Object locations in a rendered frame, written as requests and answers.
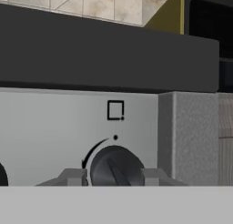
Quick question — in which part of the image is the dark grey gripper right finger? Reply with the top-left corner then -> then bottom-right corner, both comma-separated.
141,168 -> 187,188

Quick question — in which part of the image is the pale wooden cupboard front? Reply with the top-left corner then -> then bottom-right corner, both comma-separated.
218,92 -> 233,188

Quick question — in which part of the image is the olive yellow cupboard panel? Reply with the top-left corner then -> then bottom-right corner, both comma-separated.
144,0 -> 186,36

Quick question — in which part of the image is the black stove knob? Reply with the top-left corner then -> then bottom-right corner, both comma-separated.
0,162 -> 9,188
89,145 -> 146,188

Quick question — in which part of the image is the grey stove with black hob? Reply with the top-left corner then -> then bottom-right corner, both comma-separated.
0,3 -> 220,188

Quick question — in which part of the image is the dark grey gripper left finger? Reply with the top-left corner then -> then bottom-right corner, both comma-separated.
35,168 -> 89,188

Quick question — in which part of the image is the black built-in oven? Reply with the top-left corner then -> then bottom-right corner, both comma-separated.
183,0 -> 233,94

